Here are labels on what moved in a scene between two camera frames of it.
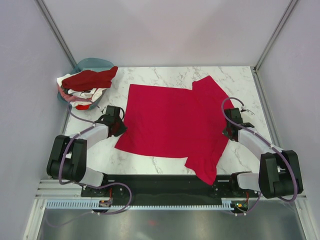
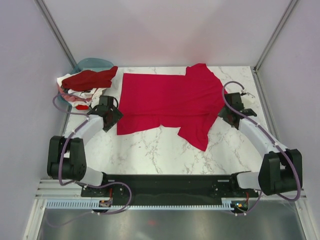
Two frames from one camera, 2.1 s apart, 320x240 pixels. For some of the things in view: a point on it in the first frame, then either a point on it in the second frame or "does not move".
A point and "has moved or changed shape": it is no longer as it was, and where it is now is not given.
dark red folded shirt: x=90 y=79 does not move
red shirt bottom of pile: x=82 y=107 does not move
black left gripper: x=121 y=130 -> x=117 y=116
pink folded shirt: x=72 y=98 does not move
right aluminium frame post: x=288 y=10 does not move
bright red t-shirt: x=171 y=122 has moved or changed shape
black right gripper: x=224 y=132 -> x=223 y=112
